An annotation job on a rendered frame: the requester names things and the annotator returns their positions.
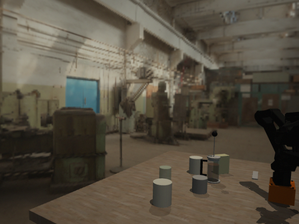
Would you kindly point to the french press with plunger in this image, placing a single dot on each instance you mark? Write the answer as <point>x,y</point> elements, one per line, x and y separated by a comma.
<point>213,166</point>

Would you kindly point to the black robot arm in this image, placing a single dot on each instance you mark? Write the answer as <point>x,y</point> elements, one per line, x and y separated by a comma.
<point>278,138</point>

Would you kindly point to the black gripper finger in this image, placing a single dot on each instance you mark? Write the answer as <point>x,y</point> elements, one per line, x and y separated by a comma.
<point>292,156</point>
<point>291,121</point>

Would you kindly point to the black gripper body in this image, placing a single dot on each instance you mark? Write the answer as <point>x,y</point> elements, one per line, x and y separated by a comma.
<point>294,138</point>

